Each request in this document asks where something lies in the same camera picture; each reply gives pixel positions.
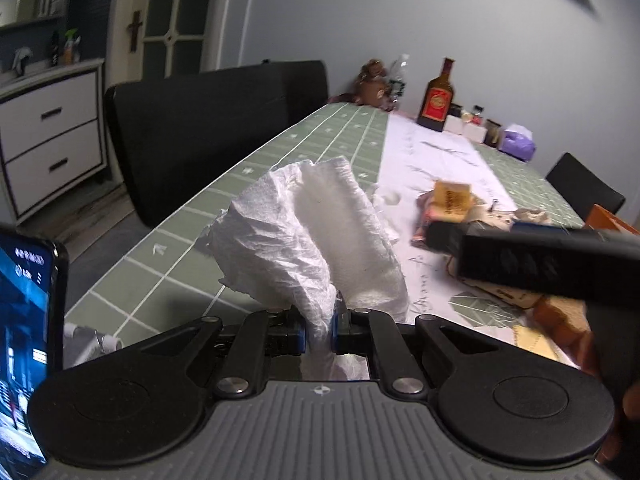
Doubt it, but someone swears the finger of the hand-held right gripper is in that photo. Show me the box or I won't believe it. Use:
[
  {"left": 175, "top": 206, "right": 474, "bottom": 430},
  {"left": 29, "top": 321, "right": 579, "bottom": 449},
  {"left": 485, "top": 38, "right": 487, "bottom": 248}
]
[
  {"left": 457, "top": 232, "right": 640, "bottom": 311},
  {"left": 425, "top": 221, "right": 640, "bottom": 253}
]

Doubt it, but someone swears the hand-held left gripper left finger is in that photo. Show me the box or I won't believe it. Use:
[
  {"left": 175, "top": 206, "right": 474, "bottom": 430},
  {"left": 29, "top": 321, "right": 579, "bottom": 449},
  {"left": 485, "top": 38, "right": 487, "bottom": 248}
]
[{"left": 122, "top": 309, "right": 307, "bottom": 399}]

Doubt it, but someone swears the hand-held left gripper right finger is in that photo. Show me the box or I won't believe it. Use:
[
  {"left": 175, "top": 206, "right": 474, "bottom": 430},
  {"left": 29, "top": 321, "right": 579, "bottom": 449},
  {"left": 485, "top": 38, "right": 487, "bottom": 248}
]
[{"left": 331, "top": 307, "right": 507, "bottom": 397}]

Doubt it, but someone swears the white paper towel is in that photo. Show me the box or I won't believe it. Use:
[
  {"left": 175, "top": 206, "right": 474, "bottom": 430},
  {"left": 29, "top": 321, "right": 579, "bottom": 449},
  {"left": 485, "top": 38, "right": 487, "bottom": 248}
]
[{"left": 200, "top": 156, "right": 412, "bottom": 380}]

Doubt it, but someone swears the printed wooden board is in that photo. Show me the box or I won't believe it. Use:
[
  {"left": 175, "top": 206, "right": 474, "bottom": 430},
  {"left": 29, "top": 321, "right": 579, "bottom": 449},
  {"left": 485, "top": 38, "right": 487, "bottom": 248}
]
[{"left": 446, "top": 257, "right": 543, "bottom": 311}]

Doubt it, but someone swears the white deer print table runner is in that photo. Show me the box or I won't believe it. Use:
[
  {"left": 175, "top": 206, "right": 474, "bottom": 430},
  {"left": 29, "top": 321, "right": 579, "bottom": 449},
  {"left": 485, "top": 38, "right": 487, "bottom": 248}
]
[{"left": 374, "top": 111, "right": 583, "bottom": 368}]

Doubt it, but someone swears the black chair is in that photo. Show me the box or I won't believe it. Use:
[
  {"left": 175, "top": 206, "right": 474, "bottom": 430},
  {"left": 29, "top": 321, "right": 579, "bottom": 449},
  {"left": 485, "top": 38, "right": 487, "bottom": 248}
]
[
  {"left": 545, "top": 152, "right": 626, "bottom": 219},
  {"left": 104, "top": 66, "right": 301, "bottom": 229},
  {"left": 262, "top": 60, "right": 329, "bottom": 126}
]

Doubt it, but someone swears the white box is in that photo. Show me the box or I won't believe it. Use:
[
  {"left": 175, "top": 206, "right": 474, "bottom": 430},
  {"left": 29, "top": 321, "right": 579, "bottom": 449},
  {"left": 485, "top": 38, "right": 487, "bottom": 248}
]
[{"left": 445, "top": 114, "right": 487, "bottom": 145}]

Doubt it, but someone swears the purple tissue pack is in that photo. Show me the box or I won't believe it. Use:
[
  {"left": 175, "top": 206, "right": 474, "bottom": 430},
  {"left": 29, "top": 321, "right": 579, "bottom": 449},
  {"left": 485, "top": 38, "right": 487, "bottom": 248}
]
[{"left": 500, "top": 123, "right": 537, "bottom": 162}]

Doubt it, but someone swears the brown liquor bottle red label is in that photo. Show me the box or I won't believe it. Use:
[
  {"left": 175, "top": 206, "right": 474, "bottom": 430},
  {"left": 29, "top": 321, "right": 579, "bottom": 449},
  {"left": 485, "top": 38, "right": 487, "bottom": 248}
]
[{"left": 416, "top": 57, "right": 457, "bottom": 133}]

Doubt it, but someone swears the clear plastic water bottle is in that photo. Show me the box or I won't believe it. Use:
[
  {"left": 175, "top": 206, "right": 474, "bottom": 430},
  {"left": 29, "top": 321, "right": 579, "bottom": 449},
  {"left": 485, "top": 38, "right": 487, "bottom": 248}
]
[{"left": 389, "top": 53, "right": 411, "bottom": 106}]

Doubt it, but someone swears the brown plush bear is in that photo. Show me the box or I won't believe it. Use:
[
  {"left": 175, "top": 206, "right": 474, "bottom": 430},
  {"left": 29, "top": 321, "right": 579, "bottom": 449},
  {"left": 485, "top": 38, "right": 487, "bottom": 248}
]
[{"left": 350, "top": 59, "right": 396, "bottom": 111}]

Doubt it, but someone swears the black smartphone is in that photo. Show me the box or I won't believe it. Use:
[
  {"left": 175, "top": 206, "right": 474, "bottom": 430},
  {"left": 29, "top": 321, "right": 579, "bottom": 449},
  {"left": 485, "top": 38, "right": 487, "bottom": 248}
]
[{"left": 0, "top": 226, "right": 69, "bottom": 480}]

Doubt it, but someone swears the white drawer cabinet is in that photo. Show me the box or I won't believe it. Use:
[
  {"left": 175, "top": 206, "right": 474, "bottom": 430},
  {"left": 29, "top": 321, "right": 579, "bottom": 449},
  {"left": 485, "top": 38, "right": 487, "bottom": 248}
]
[{"left": 0, "top": 57, "right": 108, "bottom": 227}]

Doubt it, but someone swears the white glazed door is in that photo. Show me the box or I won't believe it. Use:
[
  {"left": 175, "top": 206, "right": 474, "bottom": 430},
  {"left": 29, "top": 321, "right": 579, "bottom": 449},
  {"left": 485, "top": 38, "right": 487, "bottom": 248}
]
[{"left": 141, "top": 0, "right": 217, "bottom": 79}]

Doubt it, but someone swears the green spray bottle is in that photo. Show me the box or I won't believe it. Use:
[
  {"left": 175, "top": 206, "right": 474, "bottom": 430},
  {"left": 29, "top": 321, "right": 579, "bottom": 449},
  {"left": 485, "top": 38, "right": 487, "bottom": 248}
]
[{"left": 63, "top": 28, "right": 82, "bottom": 65}]

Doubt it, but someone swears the dark wall cross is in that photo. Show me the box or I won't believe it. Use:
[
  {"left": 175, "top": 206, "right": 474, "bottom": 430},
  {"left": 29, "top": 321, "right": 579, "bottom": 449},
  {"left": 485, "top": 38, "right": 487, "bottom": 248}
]
[{"left": 126, "top": 10, "right": 144, "bottom": 53}]

